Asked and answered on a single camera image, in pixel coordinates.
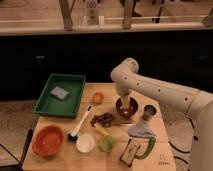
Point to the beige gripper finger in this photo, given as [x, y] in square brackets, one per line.
[122, 106]
[127, 106]

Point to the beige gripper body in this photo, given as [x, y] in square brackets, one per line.
[125, 99]

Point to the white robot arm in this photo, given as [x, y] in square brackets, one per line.
[195, 103]

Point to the dark brown bowl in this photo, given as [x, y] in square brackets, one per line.
[127, 113]

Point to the red orange bowl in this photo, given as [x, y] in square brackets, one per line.
[48, 141]

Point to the small metal cup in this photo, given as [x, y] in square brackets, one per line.
[149, 112]

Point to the grey folded cloth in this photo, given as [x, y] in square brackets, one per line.
[141, 130]

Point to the green plastic tray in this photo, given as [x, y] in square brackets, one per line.
[50, 106]

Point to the grey blue sponge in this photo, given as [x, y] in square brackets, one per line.
[59, 93]

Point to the green measuring cup yellow handle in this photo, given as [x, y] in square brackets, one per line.
[107, 142]

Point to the white handled dish brush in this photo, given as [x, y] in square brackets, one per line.
[72, 136]

